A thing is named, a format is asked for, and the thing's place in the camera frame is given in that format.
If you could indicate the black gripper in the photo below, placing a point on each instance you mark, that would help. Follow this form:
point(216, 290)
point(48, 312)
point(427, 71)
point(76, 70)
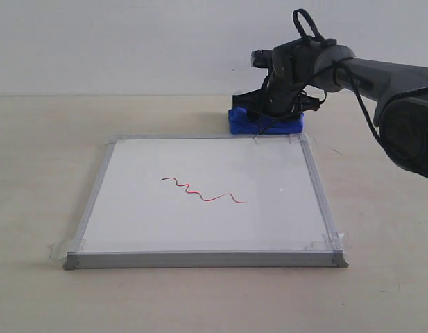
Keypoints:
point(274, 96)

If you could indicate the blue cloth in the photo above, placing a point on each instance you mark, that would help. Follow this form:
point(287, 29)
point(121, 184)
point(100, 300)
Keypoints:
point(242, 121)

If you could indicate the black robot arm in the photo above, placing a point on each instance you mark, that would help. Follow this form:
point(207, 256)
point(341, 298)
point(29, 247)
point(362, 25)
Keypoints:
point(399, 123)

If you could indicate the clear tape far right corner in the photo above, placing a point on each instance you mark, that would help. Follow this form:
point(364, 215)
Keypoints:
point(282, 139)

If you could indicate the clear tape corner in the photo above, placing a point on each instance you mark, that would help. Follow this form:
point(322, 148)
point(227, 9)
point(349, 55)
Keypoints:
point(329, 242)
point(116, 138)
point(282, 139)
point(60, 249)

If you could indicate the clear tape near right corner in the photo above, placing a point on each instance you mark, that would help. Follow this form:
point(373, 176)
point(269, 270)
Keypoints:
point(329, 242)

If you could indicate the clear tape far left corner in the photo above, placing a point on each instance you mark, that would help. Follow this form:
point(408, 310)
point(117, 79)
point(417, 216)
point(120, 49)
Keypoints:
point(116, 138)

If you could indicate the clear tape near left corner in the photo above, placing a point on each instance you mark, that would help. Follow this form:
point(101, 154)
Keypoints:
point(60, 249)

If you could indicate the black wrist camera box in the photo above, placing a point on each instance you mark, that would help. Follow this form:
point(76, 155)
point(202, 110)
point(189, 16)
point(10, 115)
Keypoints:
point(261, 59)

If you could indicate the white board with grey frame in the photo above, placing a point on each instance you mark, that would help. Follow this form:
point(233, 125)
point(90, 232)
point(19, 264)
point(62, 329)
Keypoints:
point(204, 201)

